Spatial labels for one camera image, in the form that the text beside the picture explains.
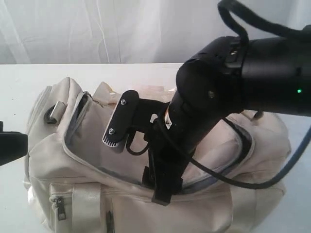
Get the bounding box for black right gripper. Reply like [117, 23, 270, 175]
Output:
[131, 97, 194, 206]

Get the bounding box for white backdrop curtain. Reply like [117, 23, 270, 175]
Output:
[0, 0, 311, 65]

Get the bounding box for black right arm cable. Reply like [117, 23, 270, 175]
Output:
[125, 0, 311, 190]

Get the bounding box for beige duffel bag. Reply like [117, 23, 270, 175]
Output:
[21, 76, 292, 233]

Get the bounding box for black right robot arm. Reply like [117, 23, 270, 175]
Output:
[133, 26, 311, 205]

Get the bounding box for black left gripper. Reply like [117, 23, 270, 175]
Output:
[0, 121, 28, 166]

